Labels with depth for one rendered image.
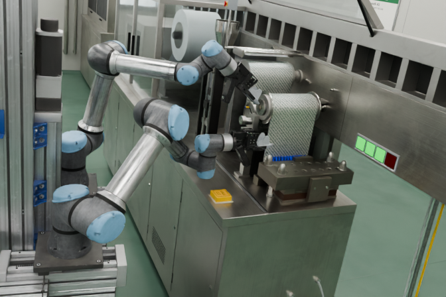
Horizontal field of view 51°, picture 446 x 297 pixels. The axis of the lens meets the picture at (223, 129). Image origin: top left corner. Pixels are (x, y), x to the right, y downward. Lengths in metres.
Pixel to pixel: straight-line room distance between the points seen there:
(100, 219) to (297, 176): 0.86
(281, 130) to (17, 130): 1.08
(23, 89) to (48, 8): 5.66
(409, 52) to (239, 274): 1.11
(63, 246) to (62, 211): 0.13
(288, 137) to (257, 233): 0.47
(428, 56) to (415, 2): 3.34
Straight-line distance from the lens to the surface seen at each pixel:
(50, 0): 7.30
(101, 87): 2.11
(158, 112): 1.65
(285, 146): 2.16
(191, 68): 1.80
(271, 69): 2.29
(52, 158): 1.82
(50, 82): 1.76
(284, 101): 2.09
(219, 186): 2.09
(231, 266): 2.00
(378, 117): 2.00
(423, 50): 1.87
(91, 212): 1.57
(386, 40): 2.00
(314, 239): 2.15
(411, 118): 1.88
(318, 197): 2.10
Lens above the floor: 1.81
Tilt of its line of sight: 19 degrees down
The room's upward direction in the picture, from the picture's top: 8 degrees clockwise
